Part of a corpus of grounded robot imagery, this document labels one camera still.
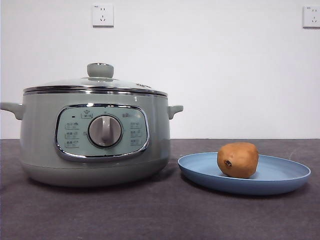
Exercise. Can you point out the blue round plate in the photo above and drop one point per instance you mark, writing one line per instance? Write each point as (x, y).
(280, 175)

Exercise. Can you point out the pale green electric steamer pot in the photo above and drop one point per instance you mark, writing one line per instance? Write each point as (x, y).
(40, 140)

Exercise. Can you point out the brown potato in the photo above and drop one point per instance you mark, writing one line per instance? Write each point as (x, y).
(240, 160)

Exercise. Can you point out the glass lid with green knob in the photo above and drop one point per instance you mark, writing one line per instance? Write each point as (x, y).
(100, 70)

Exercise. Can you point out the white wall socket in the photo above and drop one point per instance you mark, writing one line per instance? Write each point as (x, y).
(103, 15)
(312, 16)

